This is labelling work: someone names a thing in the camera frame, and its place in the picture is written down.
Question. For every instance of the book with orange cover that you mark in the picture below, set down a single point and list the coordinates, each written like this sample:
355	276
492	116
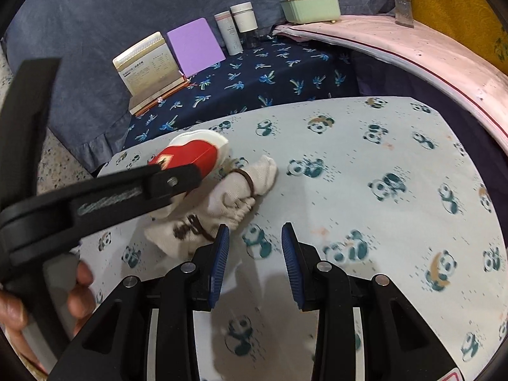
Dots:
158	95

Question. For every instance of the dark purple cloth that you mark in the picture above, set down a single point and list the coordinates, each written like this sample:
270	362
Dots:
397	79

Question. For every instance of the crushed red white paper cup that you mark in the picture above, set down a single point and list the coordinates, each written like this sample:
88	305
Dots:
194	153

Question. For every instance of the grey blue cloth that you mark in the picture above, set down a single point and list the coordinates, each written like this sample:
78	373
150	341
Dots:
119	0

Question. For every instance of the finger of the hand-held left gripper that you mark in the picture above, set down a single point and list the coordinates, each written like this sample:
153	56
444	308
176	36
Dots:
174	182

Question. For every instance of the navy palm print cloth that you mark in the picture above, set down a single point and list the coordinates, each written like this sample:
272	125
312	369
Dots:
258	83

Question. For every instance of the slim white bottle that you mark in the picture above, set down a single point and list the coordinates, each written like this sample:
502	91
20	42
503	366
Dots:
230	33

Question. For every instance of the yellow cloth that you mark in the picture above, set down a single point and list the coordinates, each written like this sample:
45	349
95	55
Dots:
456	4

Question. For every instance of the person's left hand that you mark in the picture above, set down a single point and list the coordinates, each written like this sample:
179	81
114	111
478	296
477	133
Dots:
81	285

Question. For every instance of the cream desk calendar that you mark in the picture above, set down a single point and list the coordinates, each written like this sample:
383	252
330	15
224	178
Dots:
147	61

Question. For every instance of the glass vase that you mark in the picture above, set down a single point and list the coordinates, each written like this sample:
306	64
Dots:
404	6

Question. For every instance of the panda print tablecloth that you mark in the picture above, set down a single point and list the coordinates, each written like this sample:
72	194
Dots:
349	158

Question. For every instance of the purple notebook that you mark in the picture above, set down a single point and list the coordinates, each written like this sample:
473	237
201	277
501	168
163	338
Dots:
194	45

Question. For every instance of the red bordered white card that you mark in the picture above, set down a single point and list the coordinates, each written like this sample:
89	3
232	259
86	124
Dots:
452	375

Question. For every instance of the green tissue box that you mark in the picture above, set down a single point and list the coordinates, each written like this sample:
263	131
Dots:
311	8

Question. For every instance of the pink cloth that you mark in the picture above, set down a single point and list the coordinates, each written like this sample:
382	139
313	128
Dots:
428	51

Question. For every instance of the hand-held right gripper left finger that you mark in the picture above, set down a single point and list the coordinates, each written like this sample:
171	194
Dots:
220	254

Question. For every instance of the white capped clear bottle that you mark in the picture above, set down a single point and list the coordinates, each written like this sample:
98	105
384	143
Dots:
245	20

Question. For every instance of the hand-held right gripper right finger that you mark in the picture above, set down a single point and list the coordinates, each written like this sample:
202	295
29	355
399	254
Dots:
291	262

